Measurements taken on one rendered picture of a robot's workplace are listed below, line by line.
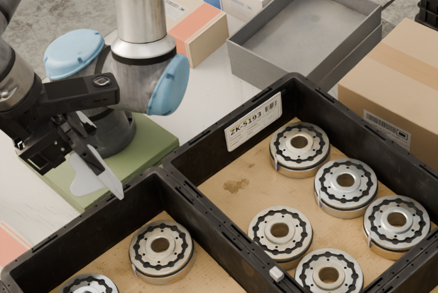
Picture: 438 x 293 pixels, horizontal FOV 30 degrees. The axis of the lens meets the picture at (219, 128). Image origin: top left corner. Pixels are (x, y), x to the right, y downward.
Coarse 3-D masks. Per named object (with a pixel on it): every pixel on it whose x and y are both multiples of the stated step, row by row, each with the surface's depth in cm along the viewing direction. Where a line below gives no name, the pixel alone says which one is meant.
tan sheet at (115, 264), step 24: (168, 216) 136; (96, 264) 132; (120, 264) 131; (216, 264) 129; (120, 288) 128; (144, 288) 128; (168, 288) 127; (192, 288) 127; (216, 288) 126; (240, 288) 126
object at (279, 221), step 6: (270, 222) 129; (276, 222) 129; (282, 222) 129; (288, 222) 129; (270, 228) 128; (288, 228) 128; (294, 228) 128; (270, 234) 127; (288, 234) 127; (294, 234) 127; (270, 240) 127; (276, 240) 127; (282, 240) 126; (288, 240) 126
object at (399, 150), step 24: (264, 96) 138; (360, 120) 133; (192, 144) 133; (384, 144) 129; (168, 168) 130; (192, 192) 127; (216, 216) 123; (240, 240) 120; (432, 240) 116; (408, 264) 114
